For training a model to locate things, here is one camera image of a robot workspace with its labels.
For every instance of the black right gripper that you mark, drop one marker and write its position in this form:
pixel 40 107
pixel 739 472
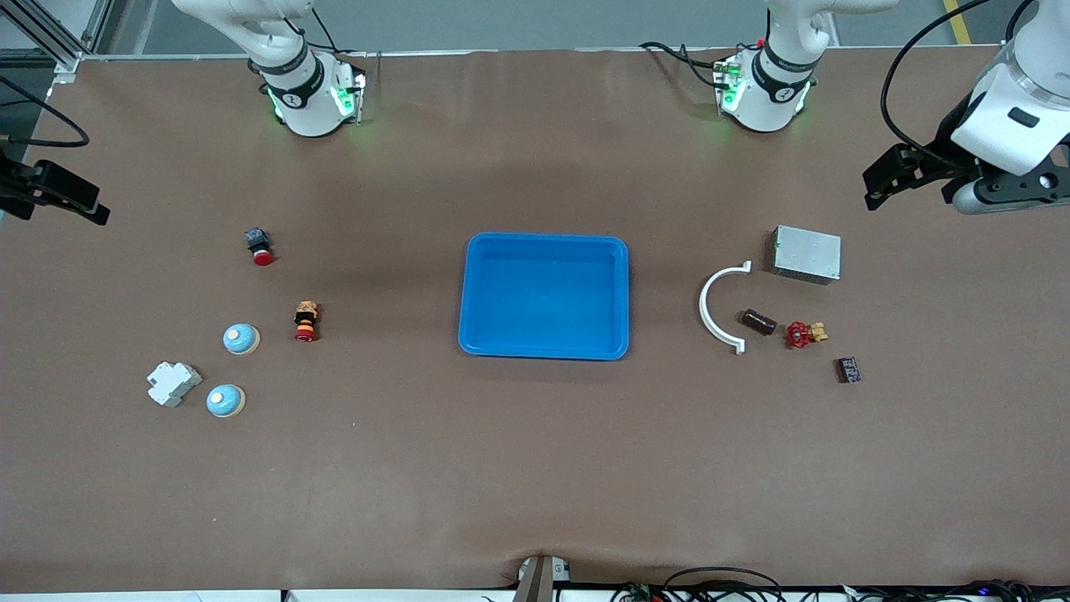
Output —
pixel 17 187

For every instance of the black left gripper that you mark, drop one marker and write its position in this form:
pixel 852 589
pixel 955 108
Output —
pixel 945 141

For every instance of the black cylindrical capacitor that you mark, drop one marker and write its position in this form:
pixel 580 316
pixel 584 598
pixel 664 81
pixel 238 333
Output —
pixel 849 369

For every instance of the brown cylindrical capacitor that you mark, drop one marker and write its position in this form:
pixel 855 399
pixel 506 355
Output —
pixel 757 322

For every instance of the blue dome call bell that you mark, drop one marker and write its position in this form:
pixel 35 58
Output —
pixel 241 339
pixel 224 401

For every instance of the green-lit arm base panel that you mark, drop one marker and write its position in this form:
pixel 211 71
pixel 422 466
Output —
pixel 347 96
pixel 729 84

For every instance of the grey metal box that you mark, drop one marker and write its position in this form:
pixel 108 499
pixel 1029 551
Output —
pixel 807 253

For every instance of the red push button black base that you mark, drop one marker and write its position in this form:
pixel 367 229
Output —
pixel 261 251

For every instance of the white circuit breaker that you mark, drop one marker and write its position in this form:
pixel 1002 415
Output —
pixel 173 385

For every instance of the red button yellow orange body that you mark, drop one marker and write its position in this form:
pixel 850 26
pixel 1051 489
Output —
pixel 306 322

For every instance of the blue plastic tray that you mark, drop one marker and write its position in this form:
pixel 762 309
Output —
pixel 543 293

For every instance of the metal table edge clamp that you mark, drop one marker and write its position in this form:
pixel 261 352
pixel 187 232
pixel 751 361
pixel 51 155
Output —
pixel 539 581

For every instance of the white curved plastic bracket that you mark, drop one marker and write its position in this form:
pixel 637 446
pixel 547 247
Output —
pixel 703 305

